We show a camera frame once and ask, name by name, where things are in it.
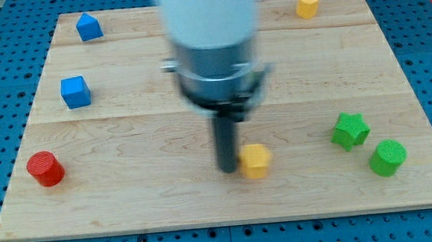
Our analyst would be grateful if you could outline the green cylinder block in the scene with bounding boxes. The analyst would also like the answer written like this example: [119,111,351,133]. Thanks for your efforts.
[369,139,407,177]

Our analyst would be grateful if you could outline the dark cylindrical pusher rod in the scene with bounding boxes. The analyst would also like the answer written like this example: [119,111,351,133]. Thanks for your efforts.
[211,117,238,173]

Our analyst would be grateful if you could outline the yellow heart block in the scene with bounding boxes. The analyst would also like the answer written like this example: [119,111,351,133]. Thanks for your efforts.
[296,0,320,19]

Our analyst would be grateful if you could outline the blue pentagon block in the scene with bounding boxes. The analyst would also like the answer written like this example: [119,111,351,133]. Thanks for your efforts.
[75,13,103,42]

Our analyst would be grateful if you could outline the light wooden board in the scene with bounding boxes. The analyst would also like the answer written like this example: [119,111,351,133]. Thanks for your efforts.
[0,0,432,242]

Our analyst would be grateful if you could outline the red cylinder block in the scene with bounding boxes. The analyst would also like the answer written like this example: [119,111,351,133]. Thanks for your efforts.
[26,151,65,187]

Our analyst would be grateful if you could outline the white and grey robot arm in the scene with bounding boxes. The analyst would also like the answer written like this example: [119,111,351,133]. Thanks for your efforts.
[154,0,265,123]

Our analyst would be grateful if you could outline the green star block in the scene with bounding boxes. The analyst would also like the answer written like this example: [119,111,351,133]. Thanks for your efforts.
[331,113,370,152]

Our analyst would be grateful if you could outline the blue cube block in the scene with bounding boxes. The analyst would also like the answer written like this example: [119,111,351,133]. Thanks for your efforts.
[60,76,92,109]

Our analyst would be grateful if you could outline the yellow hexagon block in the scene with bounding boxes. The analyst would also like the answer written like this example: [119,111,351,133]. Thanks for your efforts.
[239,143,272,180]

